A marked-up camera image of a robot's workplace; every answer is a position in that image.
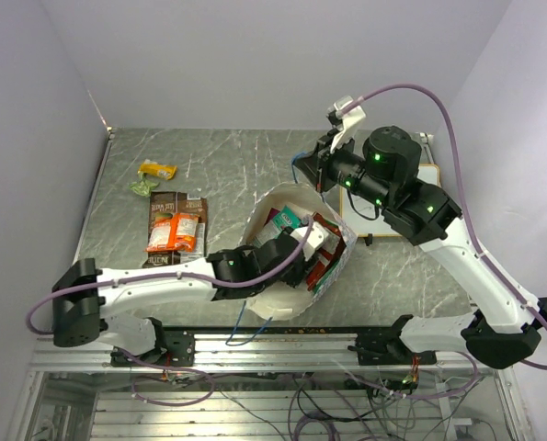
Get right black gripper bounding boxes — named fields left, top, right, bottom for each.
left=293, top=127, right=393, bottom=210

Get checkered paper bag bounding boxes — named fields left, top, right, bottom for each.
left=238, top=182, right=358, bottom=333

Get yellow snack bar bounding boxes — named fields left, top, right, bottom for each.
left=138, top=160, right=177, bottom=180

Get brown snack bag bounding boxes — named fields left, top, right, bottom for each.
left=142, top=192, right=208, bottom=268

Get orange snack packet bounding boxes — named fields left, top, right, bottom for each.
left=146, top=213, right=199, bottom=253

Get green snack packet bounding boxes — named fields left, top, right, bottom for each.
left=129, top=177, right=159, bottom=198

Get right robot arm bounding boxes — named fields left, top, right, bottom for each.
left=295, top=126, right=547, bottom=369

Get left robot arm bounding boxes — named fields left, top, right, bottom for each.
left=52, top=227, right=324, bottom=365

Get white whiteboard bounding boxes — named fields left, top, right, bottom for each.
left=338, top=163, right=441, bottom=238

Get teal snack packet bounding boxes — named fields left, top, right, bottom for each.
left=251, top=206, right=302, bottom=247

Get red snack packet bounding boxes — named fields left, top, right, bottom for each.
left=306, top=212, right=346, bottom=291

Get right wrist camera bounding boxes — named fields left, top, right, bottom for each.
left=327, top=96, right=366, bottom=153

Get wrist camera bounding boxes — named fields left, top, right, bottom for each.
left=327, top=96, right=366, bottom=153
left=291, top=221, right=329, bottom=261

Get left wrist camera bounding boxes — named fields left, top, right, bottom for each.
left=291, top=221, right=329, bottom=261

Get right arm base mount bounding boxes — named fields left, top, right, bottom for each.
left=347, top=332, right=437, bottom=366

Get aluminium rail frame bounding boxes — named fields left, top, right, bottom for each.
left=6, top=128, right=531, bottom=441

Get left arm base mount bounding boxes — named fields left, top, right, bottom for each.
left=109, top=326, right=196, bottom=368

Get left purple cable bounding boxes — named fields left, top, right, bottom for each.
left=26, top=216, right=314, bottom=335

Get loose wires under table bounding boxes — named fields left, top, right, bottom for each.
left=130, top=351, right=485, bottom=441

